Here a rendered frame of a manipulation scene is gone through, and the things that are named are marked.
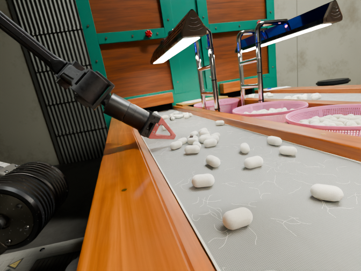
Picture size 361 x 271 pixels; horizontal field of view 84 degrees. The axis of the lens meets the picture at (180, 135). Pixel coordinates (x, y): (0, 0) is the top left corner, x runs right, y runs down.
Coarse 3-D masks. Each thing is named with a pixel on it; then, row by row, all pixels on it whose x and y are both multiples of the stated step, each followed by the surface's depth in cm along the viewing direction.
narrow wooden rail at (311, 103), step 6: (240, 102) 119; (246, 102) 114; (252, 102) 108; (258, 102) 104; (312, 102) 75; (318, 102) 74; (324, 102) 72; (330, 102) 70; (336, 102) 69; (342, 102) 67; (348, 102) 66; (354, 102) 65; (360, 102) 63; (264, 108) 101; (288, 108) 86; (306, 114) 78; (312, 114) 76; (324, 114) 71; (348, 114) 64; (354, 114) 62
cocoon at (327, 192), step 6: (312, 186) 26; (318, 186) 25; (324, 186) 25; (330, 186) 25; (312, 192) 26; (318, 192) 25; (324, 192) 25; (330, 192) 24; (336, 192) 24; (342, 192) 24; (318, 198) 25; (324, 198) 25; (330, 198) 24; (336, 198) 24
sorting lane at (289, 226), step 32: (160, 128) 86; (192, 128) 76; (224, 128) 69; (160, 160) 48; (192, 160) 45; (224, 160) 42; (288, 160) 38; (320, 160) 36; (352, 160) 34; (192, 192) 32; (224, 192) 31; (256, 192) 29; (288, 192) 28; (352, 192) 26; (192, 224) 25; (256, 224) 23; (288, 224) 23; (320, 224) 22; (352, 224) 21; (224, 256) 20; (256, 256) 19; (288, 256) 19; (320, 256) 18; (352, 256) 18
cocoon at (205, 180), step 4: (196, 176) 33; (200, 176) 33; (204, 176) 32; (208, 176) 32; (212, 176) 33; (192, 180) 33; (196, 180) 32; (200, 180) 32; (204, 180) 32; (208, 180) 32; (212, 180) 32; (196, 184) 32; (200, 184) 32; (204, 184) 32; (208, 184) 32; (212, 184) 33
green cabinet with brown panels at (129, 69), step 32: (96, 0) 119; (128, 0) 124; (160, 0) 128; (192, 0) 134; (224, 0) 141; (256, 0) 148; (96, 32) 122; (128, 32) 126; (160, 32) 131; (224, 32) 145; (96, 64) 124; (128, 64) 131; (160, 64) 136; (192, 64) 143; (224, 64) 150; (256, 64) 158; (128, 96) 134
